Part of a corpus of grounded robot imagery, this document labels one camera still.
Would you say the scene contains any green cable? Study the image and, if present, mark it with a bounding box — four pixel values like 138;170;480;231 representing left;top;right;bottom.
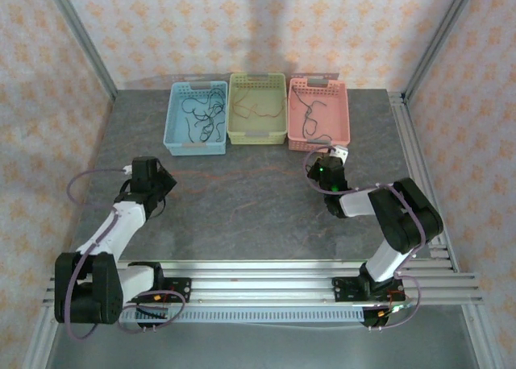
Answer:
302;98;328;139
290;86;333;142

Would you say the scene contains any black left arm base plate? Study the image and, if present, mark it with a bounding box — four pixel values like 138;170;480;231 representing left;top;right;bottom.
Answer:
159;276;193;305

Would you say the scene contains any aluminium frame post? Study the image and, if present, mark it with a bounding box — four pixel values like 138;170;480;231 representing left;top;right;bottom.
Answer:
43;0;119;101
401;0;481;104

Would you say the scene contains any black electronics box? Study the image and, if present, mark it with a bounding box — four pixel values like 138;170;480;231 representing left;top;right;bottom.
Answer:
360;304;394;330

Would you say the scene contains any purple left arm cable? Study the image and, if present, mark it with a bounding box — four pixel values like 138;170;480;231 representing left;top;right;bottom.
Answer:
64;167;187;341

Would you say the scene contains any blue plastic basket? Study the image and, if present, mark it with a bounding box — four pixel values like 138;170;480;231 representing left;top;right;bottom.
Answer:
163;81;229;157

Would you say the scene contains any aluminium side rail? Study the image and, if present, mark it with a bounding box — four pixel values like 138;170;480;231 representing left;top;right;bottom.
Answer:
386;89;460;274

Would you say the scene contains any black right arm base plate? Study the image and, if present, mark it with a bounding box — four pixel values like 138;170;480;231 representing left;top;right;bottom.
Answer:
332;276;372;304

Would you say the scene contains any green plastic basket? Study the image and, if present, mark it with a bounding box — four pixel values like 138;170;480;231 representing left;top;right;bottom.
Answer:
227;72;289;146

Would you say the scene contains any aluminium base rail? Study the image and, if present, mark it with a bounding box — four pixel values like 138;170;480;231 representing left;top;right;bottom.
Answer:
42;258;485;305

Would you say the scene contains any grey slotted cable duct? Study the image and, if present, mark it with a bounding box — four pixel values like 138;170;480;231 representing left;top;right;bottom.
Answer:
120;306;366;325

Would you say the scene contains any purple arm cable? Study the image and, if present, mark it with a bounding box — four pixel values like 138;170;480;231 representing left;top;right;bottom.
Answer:
64;167;187;341
302;144;427;333

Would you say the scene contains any pink plastic basket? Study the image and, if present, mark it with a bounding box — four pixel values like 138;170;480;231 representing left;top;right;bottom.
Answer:
287;77;351;155

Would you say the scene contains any aluminium frame leg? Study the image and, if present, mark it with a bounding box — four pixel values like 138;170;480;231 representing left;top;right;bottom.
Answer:
22;304;61;369
459;304;507;369

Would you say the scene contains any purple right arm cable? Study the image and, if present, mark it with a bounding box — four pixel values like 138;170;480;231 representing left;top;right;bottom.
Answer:
302;144;427;333

